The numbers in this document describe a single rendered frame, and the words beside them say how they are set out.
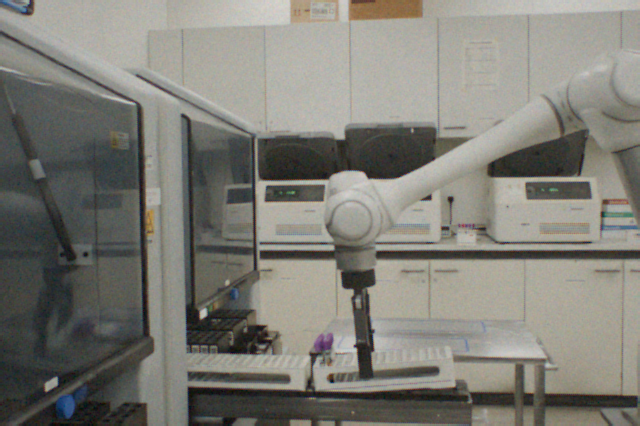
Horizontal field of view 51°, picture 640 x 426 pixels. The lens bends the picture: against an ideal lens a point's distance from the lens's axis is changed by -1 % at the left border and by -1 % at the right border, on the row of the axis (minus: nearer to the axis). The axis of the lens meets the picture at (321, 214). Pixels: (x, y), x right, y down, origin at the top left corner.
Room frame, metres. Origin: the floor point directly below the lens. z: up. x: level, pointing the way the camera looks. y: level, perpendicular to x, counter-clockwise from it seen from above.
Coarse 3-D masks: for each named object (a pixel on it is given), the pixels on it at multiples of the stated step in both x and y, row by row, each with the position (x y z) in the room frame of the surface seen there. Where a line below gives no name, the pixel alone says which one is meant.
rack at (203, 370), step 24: (192, 360) 1.51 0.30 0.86; (216, 360) 1.51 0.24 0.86; (240, 360) 1.51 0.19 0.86; (264, 360) 1.50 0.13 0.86; (288, 360) 1.50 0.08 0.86; (192, 384) 1.47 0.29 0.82; (216, 384) 1.46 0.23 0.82; (240, 384) 1.45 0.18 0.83; (264, 384) 1.44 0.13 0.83; (288, 384) 1.44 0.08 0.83
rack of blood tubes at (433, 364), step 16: (384, 352) 1.51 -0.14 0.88; (400, 352) 1.49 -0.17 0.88; (416, 352) 1.48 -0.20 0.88; (432, 352) 1.46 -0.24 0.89; (448, 352) 1.44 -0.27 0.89; (320, 368) 1.43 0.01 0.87; (336, 368) 1.42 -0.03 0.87; (352, 368) 1.42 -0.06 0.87; (384, 368) 1.41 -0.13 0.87; (400, 368) 1.50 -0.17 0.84; (416, 368) 1.50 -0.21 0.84; (432, 368) 1.49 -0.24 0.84; (448, 368) 1.39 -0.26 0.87; (320, 384) 1.43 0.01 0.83; (336, 384) 1.42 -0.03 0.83; (352, 384) 1.42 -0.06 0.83; (368, 384) 1.42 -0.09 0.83; (384, 384) 1.41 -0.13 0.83; (416, 384) 1.40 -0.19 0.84; (432, 384) 1.40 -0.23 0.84; (448, 384) 1.39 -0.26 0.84
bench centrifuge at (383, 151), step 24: (360, 144) 4.05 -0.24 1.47; (384, 144) 4.03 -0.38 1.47; (408, 144) 4.01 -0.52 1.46; (432, 144) 3.99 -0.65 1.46; (360, 168) 4.23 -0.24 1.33; (384, 168) 4.21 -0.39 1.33; (408, 168) 4.19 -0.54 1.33; (408, 216) 3.73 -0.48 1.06; (432, 216) 3.72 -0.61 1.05; (384, 240) 3.75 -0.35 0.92; (408, 240) 3.74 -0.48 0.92; (432, 240) 3.72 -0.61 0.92
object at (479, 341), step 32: (352, 320) 2.13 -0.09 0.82; (384, 320) 2.12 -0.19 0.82; (416, 320) 2.11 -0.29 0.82; (448, 320) 2.11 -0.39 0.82; (480, 320) 2.10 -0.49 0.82; (512, 320) 2.09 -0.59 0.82; (352, 352) 1.74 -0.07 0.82; (480, 352) 1.71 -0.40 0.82; (512, 352) 1.71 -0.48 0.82; (544, 352) 1.86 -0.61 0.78; (544, 384) 1.66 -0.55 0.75; (544, 416) 1.66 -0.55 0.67
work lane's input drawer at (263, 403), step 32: (192, 416) 1.45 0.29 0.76; (224, 416) 1.44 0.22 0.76; (256, 416) 1.43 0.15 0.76; (288, 416) 1.42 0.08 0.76; (320, 416) 1.41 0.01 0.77; (352, 416) 1.40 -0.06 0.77; (384, 416) 1.39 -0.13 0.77; (416, 416) 1.39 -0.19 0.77; (448, 416) 1.38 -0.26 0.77; (480, 416) 1.43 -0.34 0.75
